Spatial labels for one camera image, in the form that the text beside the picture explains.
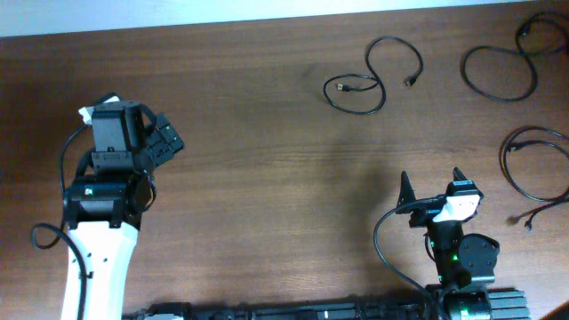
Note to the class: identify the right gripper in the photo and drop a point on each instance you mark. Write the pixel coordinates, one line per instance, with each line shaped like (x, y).
(425, 215)

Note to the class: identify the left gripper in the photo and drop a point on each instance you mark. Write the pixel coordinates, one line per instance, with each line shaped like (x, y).
(164, 148)

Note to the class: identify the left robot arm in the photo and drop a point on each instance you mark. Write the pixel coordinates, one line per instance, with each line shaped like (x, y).
(102, 208)

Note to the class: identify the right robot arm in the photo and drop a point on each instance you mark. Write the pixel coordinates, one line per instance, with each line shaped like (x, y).
(465, 262)

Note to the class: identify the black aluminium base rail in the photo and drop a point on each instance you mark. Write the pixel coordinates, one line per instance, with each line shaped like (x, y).
(504, 305)

